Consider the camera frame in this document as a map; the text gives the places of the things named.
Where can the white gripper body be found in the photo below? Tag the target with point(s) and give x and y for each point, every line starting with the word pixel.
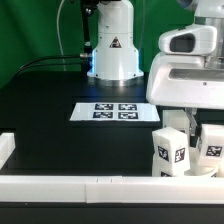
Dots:
pixel 183 81

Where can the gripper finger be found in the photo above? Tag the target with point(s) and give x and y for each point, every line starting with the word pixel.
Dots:
pixel 194 127

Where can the white marker sheet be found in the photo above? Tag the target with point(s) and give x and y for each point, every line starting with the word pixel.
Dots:
pixel 105 111

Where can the white front fence bar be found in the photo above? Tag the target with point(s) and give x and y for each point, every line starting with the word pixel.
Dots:
pixel 71 189

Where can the white fence bar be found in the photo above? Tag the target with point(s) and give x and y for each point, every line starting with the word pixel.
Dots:
pixel 71 189
pixel 7 146

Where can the white left fence bar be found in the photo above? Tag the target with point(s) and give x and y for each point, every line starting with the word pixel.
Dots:
pixel 7 146

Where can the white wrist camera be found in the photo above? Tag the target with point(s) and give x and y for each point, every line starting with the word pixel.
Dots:
pixel 190 40

